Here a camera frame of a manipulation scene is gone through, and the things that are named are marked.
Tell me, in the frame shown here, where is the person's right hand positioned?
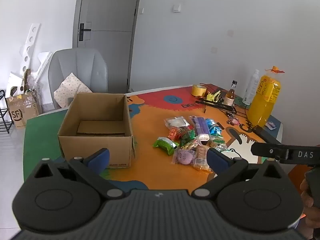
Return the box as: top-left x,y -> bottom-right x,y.
300,177 -> 315,207

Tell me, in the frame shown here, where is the black shoe rack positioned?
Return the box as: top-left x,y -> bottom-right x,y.
0,90 -> 14,134

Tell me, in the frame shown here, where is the round purple snack packet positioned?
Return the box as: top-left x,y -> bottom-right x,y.
172,148 -> 196,166

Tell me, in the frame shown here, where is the small brown glass bottle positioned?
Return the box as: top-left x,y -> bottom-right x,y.
223,80 -> 237,107

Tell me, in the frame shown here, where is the black door handle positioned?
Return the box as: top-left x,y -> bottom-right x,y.
79,23 -> 92,42

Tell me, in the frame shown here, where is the white foam sheet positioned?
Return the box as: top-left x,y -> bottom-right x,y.
35,52 -> 53,83

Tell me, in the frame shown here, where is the grey door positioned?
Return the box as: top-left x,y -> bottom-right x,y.
72,0 -> 143,93

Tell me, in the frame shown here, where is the clear cracker packet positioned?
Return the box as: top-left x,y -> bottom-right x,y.
206,136 -> 228,153

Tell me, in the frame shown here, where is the blue snack packet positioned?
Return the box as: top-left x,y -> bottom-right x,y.
209,125 -> 223,137

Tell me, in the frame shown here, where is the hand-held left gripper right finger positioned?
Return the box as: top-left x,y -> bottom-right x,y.
191,148 -> 286,201

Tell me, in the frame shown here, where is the dark green snack packet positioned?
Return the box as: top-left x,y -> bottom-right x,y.
180,129 -> 197,145

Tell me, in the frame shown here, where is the printed brown cardboard box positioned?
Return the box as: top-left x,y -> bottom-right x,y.
6,90 -> 43,129

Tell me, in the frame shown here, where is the red orange snack packet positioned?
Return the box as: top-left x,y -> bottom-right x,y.
168,127 -> 193,140

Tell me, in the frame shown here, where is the yellow nut snack packet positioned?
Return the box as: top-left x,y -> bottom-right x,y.
180,139 -> 202,152

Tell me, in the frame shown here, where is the white spray bottle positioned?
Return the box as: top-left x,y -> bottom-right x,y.
242,69 -> 260,105

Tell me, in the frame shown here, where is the dotted cream pillow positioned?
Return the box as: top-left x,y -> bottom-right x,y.
53,72 -> 93,108

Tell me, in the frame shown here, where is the white foam piece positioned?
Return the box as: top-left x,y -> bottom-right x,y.
5,71 -> 25,98

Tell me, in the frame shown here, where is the orange juice bottle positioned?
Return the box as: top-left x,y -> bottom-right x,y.
247,66 -> 285,128

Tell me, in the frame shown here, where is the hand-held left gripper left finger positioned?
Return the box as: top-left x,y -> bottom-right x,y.
32,148 -> 126,201

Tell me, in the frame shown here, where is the long purple snack packet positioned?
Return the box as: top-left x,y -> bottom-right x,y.
189,116 -> 210,141

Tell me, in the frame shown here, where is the grey chair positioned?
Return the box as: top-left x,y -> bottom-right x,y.
47,48 -> 108,110

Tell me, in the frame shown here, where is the orange biscuit packet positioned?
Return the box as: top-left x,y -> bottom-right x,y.
192,145 -> 213,173

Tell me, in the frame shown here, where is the yellow green wrapper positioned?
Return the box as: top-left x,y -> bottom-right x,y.
206,91 -> 222,102

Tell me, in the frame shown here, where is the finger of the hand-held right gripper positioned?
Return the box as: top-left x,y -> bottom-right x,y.
261,132 -> 282,145
251,142 -> 290,162

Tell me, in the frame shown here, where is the yellow tape roll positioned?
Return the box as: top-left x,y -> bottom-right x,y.
191,84 -> 207,97

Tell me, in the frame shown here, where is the clear plastic wrap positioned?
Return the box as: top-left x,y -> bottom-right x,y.
25,75 -> 42,98

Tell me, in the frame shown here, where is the colourful printed table mat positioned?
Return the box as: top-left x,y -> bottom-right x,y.
23,85 -> 284,189

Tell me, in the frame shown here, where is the white foam board with holes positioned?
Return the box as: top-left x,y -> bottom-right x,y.
19,23 -> 40,80

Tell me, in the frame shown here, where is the black metal stand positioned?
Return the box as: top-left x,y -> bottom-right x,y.
195,97 -> 238,114

